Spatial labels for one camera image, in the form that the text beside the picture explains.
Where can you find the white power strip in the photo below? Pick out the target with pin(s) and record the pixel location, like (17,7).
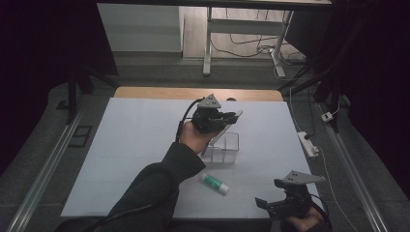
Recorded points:
(307,144)

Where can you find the aluminium rail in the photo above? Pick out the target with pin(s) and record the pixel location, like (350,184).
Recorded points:
(45,174)
(354,174)

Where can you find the white table cover sheet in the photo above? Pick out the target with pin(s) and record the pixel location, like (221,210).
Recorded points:
(129,145)

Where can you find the person's right hand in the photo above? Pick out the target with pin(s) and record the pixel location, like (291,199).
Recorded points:
(304,222)

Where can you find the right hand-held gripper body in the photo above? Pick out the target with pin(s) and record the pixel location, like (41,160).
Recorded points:
(295,196)

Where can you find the black floor plate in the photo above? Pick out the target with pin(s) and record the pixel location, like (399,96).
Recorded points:
(80,136)

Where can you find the wooden table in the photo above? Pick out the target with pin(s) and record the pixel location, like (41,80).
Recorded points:
(161,93)

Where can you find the person's left hand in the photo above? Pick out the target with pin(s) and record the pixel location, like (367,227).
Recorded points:
(193,137)

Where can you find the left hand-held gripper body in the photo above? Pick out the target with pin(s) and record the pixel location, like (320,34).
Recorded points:
(208,117)

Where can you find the grey cabinet panel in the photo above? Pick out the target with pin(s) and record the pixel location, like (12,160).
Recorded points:
(140,27)

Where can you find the small white adapter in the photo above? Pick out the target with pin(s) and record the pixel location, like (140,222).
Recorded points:
(327,116)

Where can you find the green and white glue stick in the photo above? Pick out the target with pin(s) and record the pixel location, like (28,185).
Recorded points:
(215,183)

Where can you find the black stand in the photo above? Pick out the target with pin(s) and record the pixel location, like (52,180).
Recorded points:
(72,93)
(335,80)

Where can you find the clear plastic organizer box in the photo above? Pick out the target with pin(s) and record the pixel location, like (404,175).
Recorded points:
(225,148)

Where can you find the white desk frame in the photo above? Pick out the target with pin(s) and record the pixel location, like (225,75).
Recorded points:
(241,26)

